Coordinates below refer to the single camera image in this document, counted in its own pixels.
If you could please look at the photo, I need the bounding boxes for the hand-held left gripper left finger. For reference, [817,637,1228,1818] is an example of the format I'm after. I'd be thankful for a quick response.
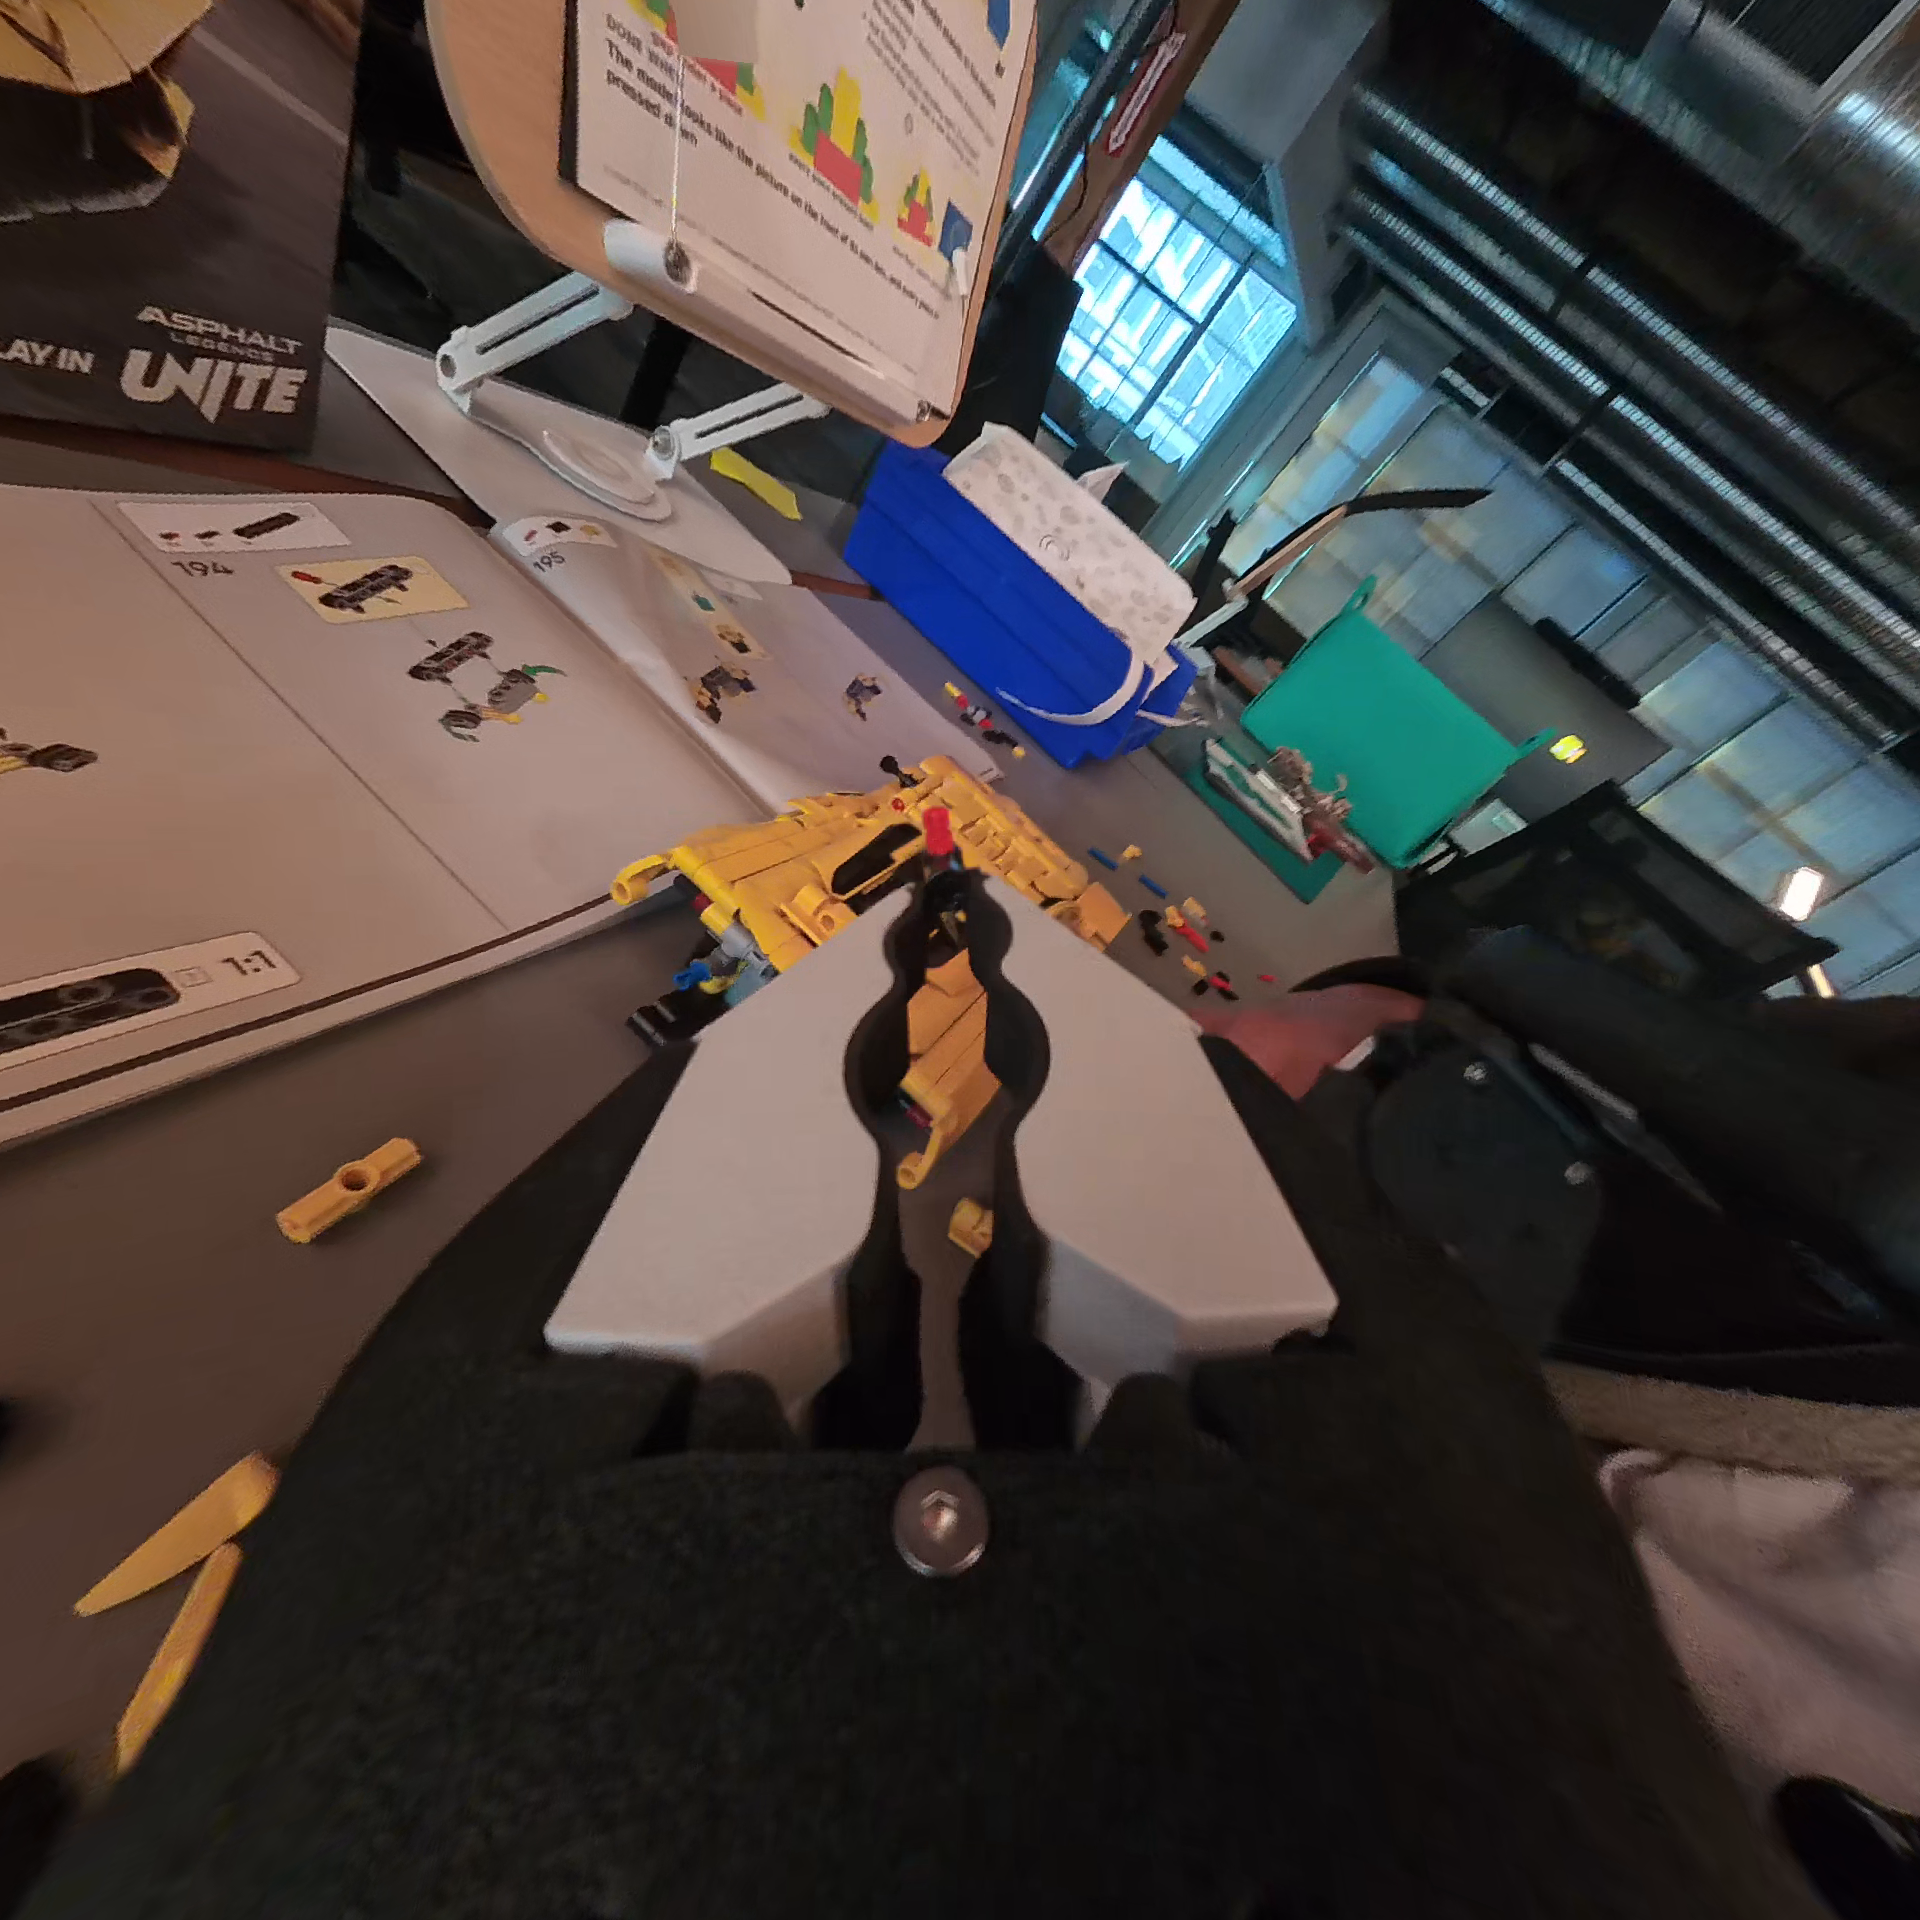
[543,884,921,1434]

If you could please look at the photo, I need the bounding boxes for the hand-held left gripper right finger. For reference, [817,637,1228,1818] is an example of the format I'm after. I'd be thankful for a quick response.
[975,878,1339,1426]

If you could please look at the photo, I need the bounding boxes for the yellow toy brick car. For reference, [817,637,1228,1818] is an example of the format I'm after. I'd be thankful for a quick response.
[613,755,1133,1248]

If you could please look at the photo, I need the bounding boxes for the grey desk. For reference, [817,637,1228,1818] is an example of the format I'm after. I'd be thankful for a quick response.
[0,323,1413,1801]

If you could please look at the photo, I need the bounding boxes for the loose small brick pieces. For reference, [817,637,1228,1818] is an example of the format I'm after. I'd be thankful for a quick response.
[1088,844,1284,1003]

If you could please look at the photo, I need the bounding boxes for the black mesh chair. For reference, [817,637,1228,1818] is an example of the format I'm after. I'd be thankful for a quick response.
[1395,779,1840,1008]

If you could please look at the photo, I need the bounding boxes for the yellow brick connector beam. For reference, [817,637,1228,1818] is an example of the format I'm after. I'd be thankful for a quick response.
[273,1136,424,1248]

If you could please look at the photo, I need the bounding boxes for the small brick model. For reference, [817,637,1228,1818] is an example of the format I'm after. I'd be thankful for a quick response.
[1200,737,1374,904]

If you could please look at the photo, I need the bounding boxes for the teal bag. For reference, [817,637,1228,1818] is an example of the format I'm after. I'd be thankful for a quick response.
[1241,576,1553,874]

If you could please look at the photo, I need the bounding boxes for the blue plastic bin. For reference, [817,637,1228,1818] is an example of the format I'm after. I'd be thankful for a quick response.
[843,441,1201,770]

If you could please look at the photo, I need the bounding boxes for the open instruction booklet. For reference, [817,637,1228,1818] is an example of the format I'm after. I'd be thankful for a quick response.
[0,483,999,1150]

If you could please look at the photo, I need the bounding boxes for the yellow curved panel piece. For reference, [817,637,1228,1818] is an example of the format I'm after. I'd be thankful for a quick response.
[115,1545,245,1776]
[70,1448,288,1619]

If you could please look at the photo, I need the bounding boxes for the patterned paper bag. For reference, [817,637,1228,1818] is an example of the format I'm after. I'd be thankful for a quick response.
[942,424,1200,722]

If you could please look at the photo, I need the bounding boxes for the ribbed metal pipes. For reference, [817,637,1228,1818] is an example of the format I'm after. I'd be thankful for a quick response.
[1335,83,1920,752]

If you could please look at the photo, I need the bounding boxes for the black monitor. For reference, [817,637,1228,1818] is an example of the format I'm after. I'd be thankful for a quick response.
[960,241,1103,453]

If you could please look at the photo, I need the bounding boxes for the paned window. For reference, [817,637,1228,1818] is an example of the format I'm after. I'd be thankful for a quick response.
[1048,134,1299,467]

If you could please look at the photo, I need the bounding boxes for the toy car box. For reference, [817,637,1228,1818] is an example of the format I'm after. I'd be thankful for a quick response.
[0,0,360,458]

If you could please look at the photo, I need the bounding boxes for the printed instruction sheet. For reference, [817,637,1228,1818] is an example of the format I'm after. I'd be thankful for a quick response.
[561,0,1037,424]

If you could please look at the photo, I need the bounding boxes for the wooden post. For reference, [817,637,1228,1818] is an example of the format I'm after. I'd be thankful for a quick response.
[1036,0,1239,273]

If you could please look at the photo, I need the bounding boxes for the silver ventilation duct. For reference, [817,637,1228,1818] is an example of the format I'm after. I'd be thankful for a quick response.
[1486,0,1920,301]

